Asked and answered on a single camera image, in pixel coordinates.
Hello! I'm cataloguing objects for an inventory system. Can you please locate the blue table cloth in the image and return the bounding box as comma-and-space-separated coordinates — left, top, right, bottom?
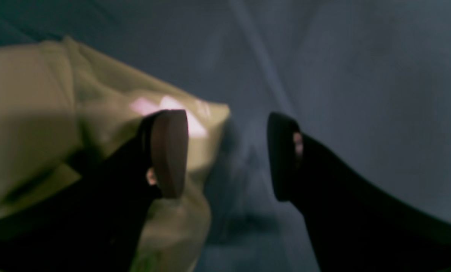
0, 0, 451, 272

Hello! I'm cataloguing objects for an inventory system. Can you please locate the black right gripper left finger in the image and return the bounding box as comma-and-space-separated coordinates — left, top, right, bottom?
0, 110, 189, 272

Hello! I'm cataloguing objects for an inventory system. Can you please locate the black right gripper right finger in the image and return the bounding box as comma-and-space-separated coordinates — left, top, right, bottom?
267, 112, 451, 272

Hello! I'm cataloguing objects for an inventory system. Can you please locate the green T-shirt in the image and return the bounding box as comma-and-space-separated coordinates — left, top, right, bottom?
0, 37, 230, 272

